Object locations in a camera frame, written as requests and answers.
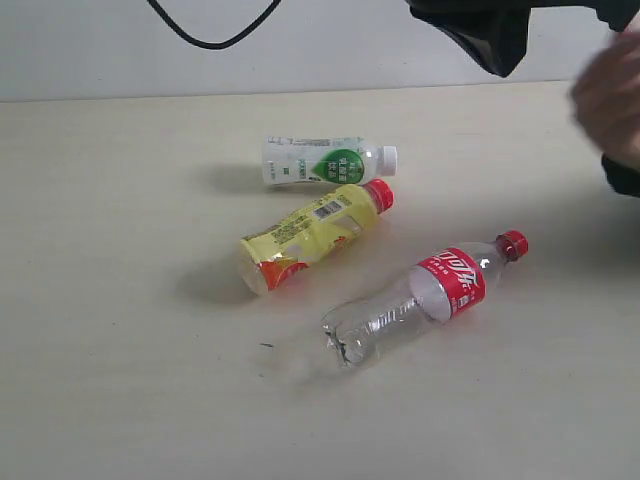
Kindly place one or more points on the yellow juice bottle red cap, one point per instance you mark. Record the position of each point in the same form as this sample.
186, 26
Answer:
311, 233

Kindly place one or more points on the clear cola bottle red label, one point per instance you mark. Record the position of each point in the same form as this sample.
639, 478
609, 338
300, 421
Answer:
430, 293

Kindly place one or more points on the white green yogurt drink bottle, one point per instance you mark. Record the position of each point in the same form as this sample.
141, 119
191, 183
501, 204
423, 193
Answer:
340, 161

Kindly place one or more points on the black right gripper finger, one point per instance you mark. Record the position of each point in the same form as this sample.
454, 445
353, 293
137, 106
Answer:
495, 40

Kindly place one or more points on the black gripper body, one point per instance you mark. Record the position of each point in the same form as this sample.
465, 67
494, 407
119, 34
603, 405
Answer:
617, 14

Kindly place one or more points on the open receiving human hand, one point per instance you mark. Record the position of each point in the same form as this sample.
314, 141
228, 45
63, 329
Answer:
606, 100

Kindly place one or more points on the black sleeved forearm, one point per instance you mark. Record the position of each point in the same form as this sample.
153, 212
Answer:
622, 179

